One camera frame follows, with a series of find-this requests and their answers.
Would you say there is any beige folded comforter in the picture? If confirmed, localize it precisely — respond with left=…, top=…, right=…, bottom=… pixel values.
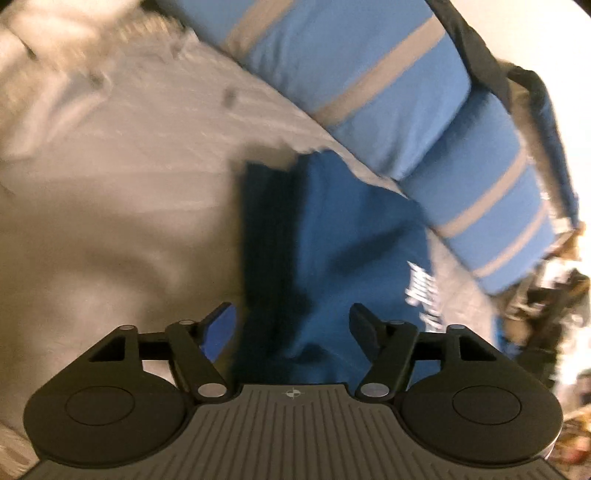
left=1, top=1, right=139, bottom=73

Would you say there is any blue striped pillow right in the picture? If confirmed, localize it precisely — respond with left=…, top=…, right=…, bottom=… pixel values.
left=400, top=89, right=554, bottom=295

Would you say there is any blue striped pillow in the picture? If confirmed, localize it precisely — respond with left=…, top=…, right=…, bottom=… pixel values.
left=400, top=89, right=554, bottom=295
left=161, top=0, right=471, bottom=179

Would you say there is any black garment behind pillows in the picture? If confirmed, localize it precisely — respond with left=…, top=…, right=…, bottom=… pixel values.
left=424, top=0, right=551, bottom=116

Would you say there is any blue striped pillow left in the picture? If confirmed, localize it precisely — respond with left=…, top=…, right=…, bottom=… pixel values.
left=161, top=0, right=471, bottom=179

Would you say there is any dark blue sweatshirt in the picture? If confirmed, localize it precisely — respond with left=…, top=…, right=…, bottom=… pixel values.
left=231, top=150, right=444, bottom=388

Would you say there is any folded dark blue blanket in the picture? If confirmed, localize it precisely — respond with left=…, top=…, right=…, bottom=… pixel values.
left=527, top=70, right=580, bottom=228

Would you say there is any quilted beige bedspread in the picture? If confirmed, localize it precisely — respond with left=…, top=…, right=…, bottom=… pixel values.
left=1, top=31, right=496, bottom=479

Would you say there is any black strap bag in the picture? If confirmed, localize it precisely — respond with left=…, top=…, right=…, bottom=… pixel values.
left=501, top=269, right=590, bottom=389

